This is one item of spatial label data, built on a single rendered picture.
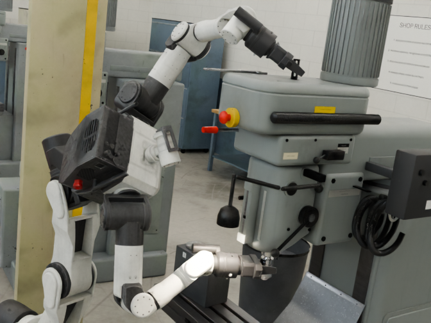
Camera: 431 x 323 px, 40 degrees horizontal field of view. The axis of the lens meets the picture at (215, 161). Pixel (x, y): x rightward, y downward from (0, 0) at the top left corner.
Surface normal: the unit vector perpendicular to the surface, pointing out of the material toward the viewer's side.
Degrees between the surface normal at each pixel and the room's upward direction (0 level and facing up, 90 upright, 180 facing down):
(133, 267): 74
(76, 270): 82
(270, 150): 90
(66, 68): 90
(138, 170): 58
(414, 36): 90
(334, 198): 90
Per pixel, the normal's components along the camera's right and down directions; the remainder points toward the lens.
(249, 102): -0.83, 0.03
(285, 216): 0.47, 0.25
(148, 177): 0.72, -0.31
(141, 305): 0.47, -0.03
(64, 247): -0.62, 0.11
